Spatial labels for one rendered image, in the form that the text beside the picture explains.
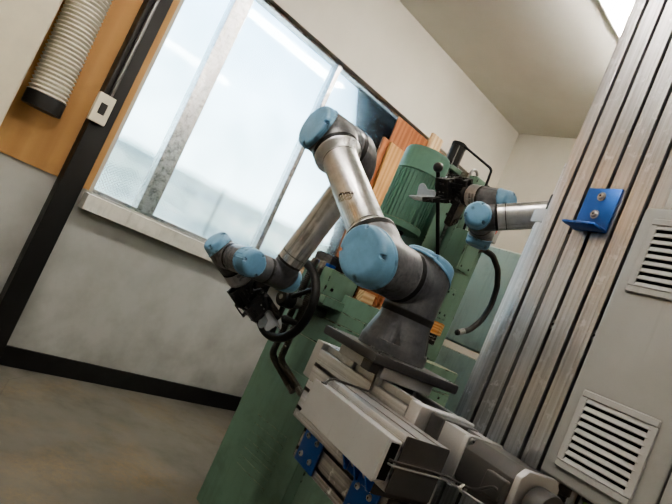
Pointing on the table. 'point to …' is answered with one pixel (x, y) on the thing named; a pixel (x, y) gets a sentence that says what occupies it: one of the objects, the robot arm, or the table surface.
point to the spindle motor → (415, 161)
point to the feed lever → (438, 208)
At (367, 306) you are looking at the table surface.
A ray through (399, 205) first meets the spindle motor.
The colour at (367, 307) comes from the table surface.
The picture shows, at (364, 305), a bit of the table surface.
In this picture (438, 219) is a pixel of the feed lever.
